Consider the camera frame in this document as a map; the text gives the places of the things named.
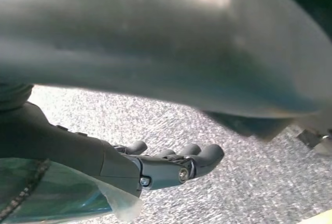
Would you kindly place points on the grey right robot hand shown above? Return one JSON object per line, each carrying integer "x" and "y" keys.
{"x": 78, "y": 153}

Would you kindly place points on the translucent plastic cover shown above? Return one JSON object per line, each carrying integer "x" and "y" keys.
{"x": 56, "y": 195}

